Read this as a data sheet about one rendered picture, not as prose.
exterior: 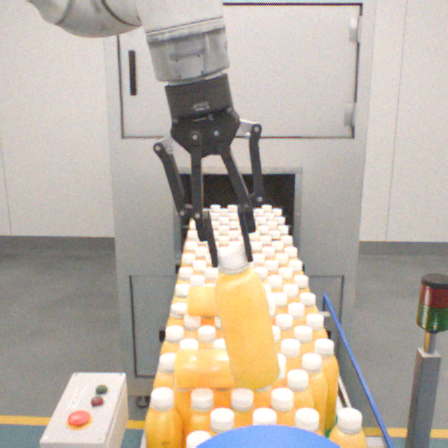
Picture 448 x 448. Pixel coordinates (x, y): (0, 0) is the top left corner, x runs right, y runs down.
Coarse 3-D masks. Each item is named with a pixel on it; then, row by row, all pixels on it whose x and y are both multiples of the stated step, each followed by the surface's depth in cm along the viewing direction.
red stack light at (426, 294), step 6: (420, 288) 105; (426, 288) 103; (432, 288) 103; (438, 288) 102; (420, 294) 105; (426, 294) 104; (432, 294) 103; (438, 294) 102; (444, 294) 102; (420, 300) 105; (426, 300) 104; (432, 300) 103; (438, 300) 102; (444, 300) 102; (432, 306) 103; (438, 306) 103; (444, 306) 103
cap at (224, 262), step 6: (234, 246) 72; (240, 246) 72; (222, 252) 71; (228, 252) 71; (234, 252) 70; (240, 252) 70; (222, 258) 69; (228, 258) 69; (234, 258) 69; (240, 258) 69; (222, 264) 70; (228, 264) 69; (234, 264) 69; (240, 264) 70
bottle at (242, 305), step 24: (216, 288) 71; (240, 288) 69; (264, 288) 72; (240, 312) 70; (264, 312) 71; (240, 336) 71; (264, 336) 72; (240, 360) 73; (264, 360) 73; (240, 384) 75; (264, 384) 74
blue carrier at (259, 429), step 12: (228, 432) 66; (240, 432) 65; (252, 432) 64; (264, 432) 64; (276, 432) 64; (288, 432) 65; (300, 432) 65; (312, 432) 66; (204, 444) 66; (216, 444) 64; (228, 444) 63; (240, 444) 63; (252, 444) 62; (264, 444) 62; (276, 444) 62; (288, 444) 62; (300, 444) 63; (312, 444) 64; (324, 444) 65
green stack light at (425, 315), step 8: (424, 312) 105; (432, 312) 104; (440, 312) 103; (416, 320) 108; (424, 320) 105; (432, 320) 104; (440, 320) 104; (424, 328) 105; (432, 328) 104; (440, 328) 104
